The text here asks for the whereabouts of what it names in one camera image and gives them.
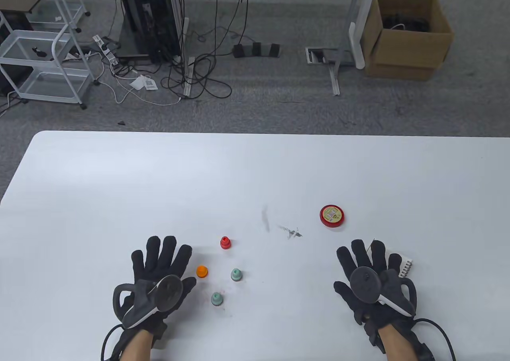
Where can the person's right hand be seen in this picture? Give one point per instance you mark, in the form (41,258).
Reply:
(360,257)

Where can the printed paper label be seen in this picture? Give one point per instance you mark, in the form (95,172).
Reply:
(150,85)

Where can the metal desk leg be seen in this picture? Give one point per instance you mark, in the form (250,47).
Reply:
(188,84)
(334,83)

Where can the red reward stamp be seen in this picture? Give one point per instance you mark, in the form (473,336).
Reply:
(225,243)

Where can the grey power strip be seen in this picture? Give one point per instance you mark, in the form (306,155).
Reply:
(265,51)

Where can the green reward stamp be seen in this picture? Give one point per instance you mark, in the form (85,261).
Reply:
(236,274)
(216,299)

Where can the white rolling cart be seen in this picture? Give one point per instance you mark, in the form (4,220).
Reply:
(51,84)

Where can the orange reward stamp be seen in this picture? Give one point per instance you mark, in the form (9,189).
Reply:
(202,271)

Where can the person's right forearm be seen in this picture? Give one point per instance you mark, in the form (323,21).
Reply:
(398,345)

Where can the red lid with yellow label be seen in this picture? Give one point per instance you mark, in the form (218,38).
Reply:
(332,214)

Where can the metal floor socket box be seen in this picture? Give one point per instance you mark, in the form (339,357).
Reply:
(316,56)

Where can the black power adapter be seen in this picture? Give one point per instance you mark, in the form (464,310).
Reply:
(256,49)
(274,50)
(238,51)

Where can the person's left forearm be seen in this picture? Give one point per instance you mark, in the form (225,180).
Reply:
(137,349)

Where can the white paper tag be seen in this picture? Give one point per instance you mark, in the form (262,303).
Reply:
(137,83)

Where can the brown cardboard box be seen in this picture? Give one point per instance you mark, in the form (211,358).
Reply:
(410,56)

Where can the white lined spiral notebook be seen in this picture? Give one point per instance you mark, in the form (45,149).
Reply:
(404,262)

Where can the white plastic panel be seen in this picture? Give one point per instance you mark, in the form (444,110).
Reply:
(356,44)

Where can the small black clip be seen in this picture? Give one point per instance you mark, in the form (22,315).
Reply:
(38,52)

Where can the person's left hand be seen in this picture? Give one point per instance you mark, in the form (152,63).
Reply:
(167,261)

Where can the black computer tower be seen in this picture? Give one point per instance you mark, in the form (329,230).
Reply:
(155,14)

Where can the white power strip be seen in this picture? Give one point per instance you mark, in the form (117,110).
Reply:
(104,48)

